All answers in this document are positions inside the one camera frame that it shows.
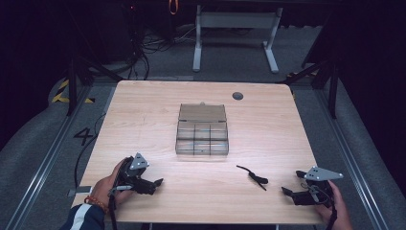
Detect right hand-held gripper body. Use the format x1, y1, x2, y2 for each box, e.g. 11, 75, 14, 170
291, 165, 345, 207

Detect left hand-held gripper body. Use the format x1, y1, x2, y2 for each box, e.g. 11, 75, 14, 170
116, 151, 157, 196

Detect black strap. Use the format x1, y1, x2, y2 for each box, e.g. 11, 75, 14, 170
236, 164, 269, 192

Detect clear plastic compartment box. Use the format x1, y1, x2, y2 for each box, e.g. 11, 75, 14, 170
174, 102, 230, 156

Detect person's right hand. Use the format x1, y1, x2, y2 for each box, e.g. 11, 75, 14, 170
313, 179, 353, 230

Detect person's left hand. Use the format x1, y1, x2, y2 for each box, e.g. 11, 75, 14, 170
90, 158, 135, 208

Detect black metal stand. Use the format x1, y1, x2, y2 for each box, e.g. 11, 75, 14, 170
277, 56, 340, 120
64, 52, 126, 117

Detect yellow black hazard tape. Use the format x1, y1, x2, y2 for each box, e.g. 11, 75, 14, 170
51, 79, 97, 104

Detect aluminium floor rail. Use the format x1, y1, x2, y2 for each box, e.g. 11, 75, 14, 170
313, 88, 390, 230
4, 85, 94, 230

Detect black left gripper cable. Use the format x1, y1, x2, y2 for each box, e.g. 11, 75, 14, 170
107, 191, 118, 230

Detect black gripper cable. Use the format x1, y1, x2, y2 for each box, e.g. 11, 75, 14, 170
107, 191, 118, 230
325, 204, 339, 230

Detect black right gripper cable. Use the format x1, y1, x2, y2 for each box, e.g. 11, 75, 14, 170
325, 204, 339, 230

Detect orange bead bracelet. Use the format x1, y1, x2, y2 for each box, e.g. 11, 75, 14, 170
83, 195, 110, 215

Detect thin black floor cable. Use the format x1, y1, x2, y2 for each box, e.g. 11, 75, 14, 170
73, 112, 107, 190

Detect grey metal table bracket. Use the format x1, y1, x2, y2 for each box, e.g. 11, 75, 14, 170
67, 185, 94, 197

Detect bundle of black cables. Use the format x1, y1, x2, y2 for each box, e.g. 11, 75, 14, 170
126, 4, 200, 81

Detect white metal desk frame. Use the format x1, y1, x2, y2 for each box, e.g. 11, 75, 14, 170
192, 4, 284, 75

